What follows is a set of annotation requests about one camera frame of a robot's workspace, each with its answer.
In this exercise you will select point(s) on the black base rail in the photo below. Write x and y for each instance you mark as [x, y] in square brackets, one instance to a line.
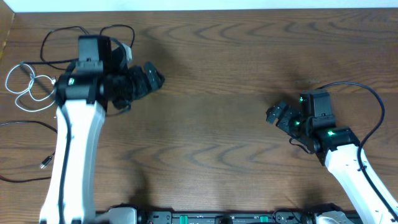
[233, 217]

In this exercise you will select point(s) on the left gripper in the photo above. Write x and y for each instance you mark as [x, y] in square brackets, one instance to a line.
[144, 86]

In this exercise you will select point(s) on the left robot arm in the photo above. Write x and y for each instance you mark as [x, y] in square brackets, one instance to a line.
[100, 75]

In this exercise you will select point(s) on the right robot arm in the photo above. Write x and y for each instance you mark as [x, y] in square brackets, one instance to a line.
[313, 128]

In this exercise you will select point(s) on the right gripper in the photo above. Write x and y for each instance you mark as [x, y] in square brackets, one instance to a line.
[283, 122]

